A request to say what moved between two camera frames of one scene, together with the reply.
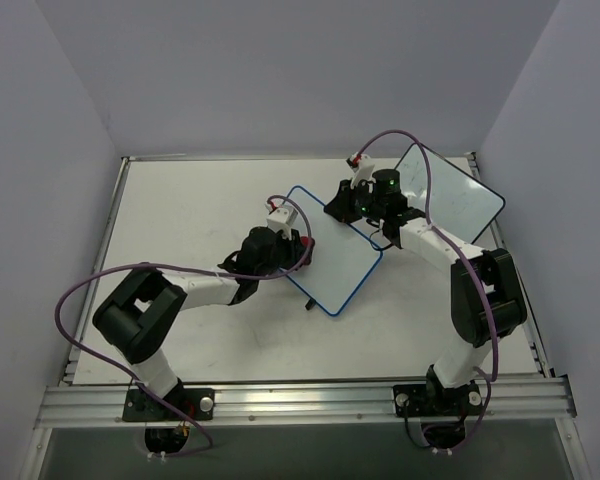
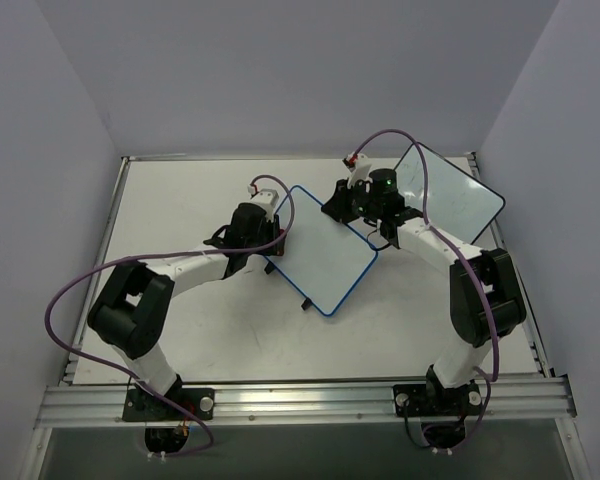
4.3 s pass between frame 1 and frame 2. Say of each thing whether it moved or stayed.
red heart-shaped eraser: moved
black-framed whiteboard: stayed
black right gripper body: stayed
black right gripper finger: stayed
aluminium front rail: stayed
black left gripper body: moved
